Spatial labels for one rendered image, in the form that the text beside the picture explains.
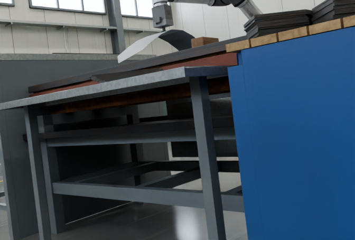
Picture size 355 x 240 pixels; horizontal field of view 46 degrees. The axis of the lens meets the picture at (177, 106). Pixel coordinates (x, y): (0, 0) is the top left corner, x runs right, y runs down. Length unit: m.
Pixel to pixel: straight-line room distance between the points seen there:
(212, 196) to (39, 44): 11.01
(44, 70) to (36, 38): 9.47
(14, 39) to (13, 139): 9.37
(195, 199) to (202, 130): 0.45
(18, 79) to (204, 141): 1.52
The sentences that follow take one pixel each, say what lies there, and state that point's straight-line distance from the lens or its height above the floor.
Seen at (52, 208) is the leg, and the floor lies 0.15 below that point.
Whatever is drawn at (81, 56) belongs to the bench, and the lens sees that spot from 2.85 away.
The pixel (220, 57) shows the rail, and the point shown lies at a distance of 1.52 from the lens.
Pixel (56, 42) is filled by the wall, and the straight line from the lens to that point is 12.44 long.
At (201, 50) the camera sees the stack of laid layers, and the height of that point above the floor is 0.83.
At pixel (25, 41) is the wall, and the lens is 11.97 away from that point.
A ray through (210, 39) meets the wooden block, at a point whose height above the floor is 0.89.
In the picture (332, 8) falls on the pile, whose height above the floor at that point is 0.82.
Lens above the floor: 0.64
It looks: level
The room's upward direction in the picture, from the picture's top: 7 degrees counter-clockwise
